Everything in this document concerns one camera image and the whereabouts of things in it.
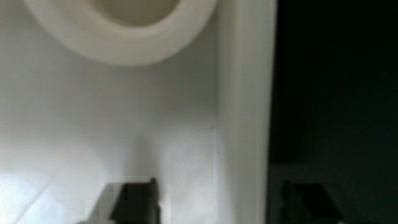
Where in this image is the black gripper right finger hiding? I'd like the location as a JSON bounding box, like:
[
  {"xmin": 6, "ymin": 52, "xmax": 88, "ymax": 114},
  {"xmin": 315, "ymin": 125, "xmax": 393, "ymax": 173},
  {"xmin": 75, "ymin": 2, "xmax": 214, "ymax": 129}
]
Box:
[{"xmin": 280, "ymin": 181, "xmax": 356, "ymax": 224}]

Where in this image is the white square table top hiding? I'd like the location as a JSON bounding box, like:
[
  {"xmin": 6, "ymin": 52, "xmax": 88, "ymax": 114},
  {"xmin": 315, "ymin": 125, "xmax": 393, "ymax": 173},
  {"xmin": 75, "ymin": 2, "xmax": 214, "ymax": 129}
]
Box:
[{"xmin": 0, "ymin": 0, "xmax": 278, "ymax": 224}]

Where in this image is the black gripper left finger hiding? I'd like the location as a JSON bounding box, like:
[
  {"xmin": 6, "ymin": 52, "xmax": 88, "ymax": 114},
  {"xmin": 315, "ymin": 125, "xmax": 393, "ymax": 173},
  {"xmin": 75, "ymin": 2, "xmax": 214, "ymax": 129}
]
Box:
[{"xmin": 79, "ymin": 177, "xmax": 162, "ymax": 224}]

